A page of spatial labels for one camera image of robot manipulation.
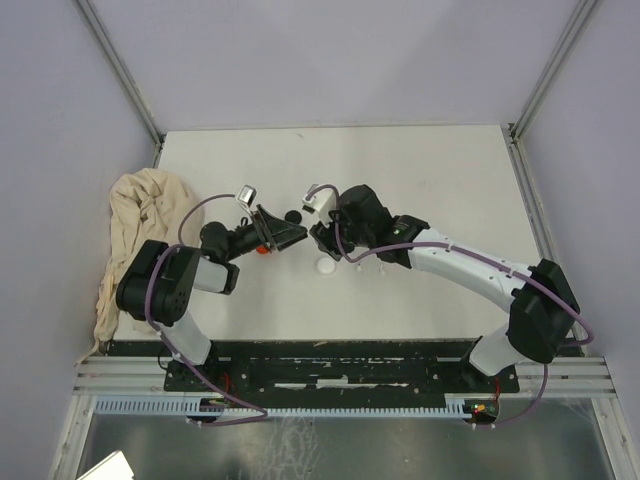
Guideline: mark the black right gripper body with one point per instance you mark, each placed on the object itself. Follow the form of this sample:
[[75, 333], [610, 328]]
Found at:
[[329, 239]]

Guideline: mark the white paper sheet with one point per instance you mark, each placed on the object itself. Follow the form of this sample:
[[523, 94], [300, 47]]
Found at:
[[114, 467]]

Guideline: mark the black earbud charging case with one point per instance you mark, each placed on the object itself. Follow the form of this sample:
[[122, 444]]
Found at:
[[293, 216]]

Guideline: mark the aluminium frame rail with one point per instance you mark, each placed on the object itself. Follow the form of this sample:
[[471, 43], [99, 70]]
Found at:
[[570, 377]]

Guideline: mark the white earbud charging case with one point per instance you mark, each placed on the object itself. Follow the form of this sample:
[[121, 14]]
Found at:
[[326, 266]]

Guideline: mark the right aluminium corner post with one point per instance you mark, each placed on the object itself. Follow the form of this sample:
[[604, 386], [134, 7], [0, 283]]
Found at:
[[573, 30]]

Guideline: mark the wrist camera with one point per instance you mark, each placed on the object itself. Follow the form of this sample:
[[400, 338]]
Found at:
[[246, 195], [322, 204]]

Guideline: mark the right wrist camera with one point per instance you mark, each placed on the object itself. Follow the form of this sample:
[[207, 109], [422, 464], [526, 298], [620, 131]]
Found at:
[[322, 204]]

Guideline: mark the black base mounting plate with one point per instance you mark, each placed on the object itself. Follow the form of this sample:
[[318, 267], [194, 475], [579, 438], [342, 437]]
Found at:
[[298, 384]]

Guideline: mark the aluminium corner post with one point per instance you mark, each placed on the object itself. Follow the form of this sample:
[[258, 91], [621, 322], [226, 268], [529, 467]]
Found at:
[[573, 30], [97, 28]]

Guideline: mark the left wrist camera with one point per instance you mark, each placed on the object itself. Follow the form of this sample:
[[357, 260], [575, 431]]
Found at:
[[246, 195]]

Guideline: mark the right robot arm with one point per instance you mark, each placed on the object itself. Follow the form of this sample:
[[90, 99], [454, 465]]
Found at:
[[538, 299]]

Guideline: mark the cream crumpled cloth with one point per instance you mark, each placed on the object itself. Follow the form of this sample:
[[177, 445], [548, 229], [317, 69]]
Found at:
[[150, 204]]

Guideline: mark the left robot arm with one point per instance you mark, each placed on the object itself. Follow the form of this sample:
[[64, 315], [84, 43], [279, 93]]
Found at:
[[157, 286]]

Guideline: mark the left aluminium corner post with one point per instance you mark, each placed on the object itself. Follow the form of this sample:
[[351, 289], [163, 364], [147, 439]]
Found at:
[[97, 28]]

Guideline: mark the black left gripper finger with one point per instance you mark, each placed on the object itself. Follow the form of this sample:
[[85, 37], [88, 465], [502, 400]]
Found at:
[[286, 239], [279, 224]]

